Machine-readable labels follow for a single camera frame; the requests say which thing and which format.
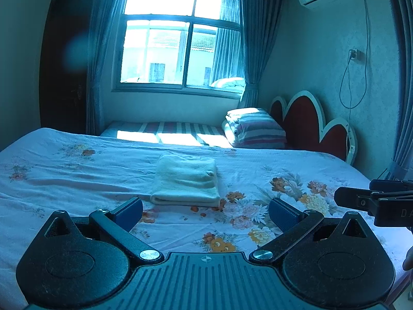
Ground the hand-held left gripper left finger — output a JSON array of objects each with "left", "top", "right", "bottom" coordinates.
[{"left": 43, "top": 197, "right": 165, "bottom": 262}]

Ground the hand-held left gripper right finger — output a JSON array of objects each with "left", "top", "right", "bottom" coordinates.
[{"left": 248, "top": 197, "right": 371, "bottom": 262}]

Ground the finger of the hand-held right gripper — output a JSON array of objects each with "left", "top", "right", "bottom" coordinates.
[
  {"left": 335, "top": 187, "right": 381, "bottom": 214},
  {"left": 369, "top": 179, "right": 413, "bottom": 193}
]

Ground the white towel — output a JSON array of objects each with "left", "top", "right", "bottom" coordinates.
[{"left": 150, "top": 153, "right": 221, "bottom": 207}]

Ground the floral sheet bed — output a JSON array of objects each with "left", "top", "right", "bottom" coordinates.
[{"left": 0, "top": 127, "right": 413, "bottom": 310}]

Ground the striped mattress bed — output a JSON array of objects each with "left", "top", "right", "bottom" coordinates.
[{"left": 100, "top": 121, "right": 236, "bottom": 148}]

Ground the red scalloped headboard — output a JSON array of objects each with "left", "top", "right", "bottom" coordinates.
[{"left": 269, "top": 90, "right": 358, "bottom": 165}]

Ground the folded striped quilt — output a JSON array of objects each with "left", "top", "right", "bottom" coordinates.
[{"left": 222, "top": 107, "right": 288, "bottom": 150}]

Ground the blue window curtain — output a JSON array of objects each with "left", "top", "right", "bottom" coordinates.
[
  {"left": 85, "top": 0, "right": 126, "bottom": 133},
  {"left": 382, "top": 0, "right": 413, "bottom": 181},
  {"left": 240, "top": 0, "right": 291, "bottom": 110}
]

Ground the white bedding on windowsill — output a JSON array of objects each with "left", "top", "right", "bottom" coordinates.
[{"left": 211, "top": 77, "right": 246, "bottom": 89}]

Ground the dark wooden wardrobe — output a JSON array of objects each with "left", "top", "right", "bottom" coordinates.
[{"left": 39, "top": 0, "right": 97, "bottom": 134}]

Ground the sliding glass window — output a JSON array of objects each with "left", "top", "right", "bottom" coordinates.
[{"left": 111, "top": 0, "right": 247, "bottom": 96}]

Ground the sheer window curtain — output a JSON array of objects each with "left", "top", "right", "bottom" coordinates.
[{"left": 211, "top": 0, "right": 246, "bottom": 84}]

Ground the black power cable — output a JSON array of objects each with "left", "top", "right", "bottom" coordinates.
[{"left": 339, "top": 0, "right": 370, "bottom": 110}]

